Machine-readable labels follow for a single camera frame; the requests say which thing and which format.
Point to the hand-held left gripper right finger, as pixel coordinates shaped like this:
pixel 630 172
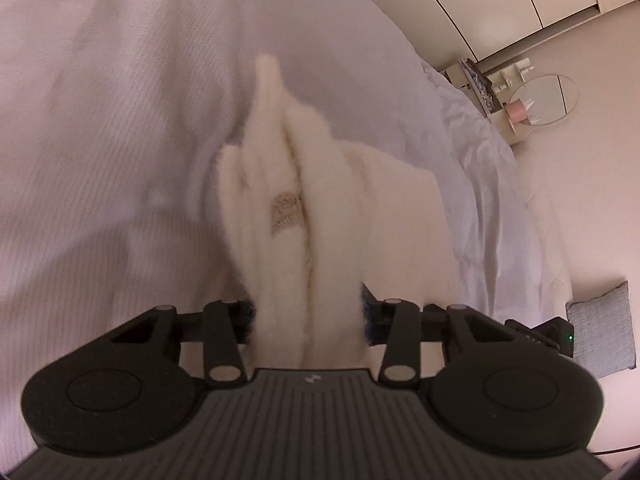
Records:
pixel 371 322

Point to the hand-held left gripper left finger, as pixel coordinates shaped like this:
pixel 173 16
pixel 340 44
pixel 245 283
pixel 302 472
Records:
pixel 247 322

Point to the cream knit sweater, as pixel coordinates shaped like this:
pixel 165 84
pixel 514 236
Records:
pixel 325 210

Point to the grey plaid cushion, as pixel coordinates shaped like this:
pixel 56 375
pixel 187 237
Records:
pixel 600 330

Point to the cream vanity shelf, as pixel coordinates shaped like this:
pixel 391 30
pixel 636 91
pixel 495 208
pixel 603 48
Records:
pixel 515 132

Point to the grey bed sheet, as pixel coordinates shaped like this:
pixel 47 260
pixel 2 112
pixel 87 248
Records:
pixel 100 160

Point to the pink cup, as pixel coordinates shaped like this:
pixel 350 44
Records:
pixel 516 110

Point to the round mirror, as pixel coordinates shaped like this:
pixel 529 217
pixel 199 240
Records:
pixel 550 97

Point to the blue patterned cloth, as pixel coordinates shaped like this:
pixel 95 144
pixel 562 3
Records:
pixel 480 85

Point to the cream wardrobe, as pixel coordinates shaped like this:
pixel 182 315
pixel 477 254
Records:
pixel 475 0

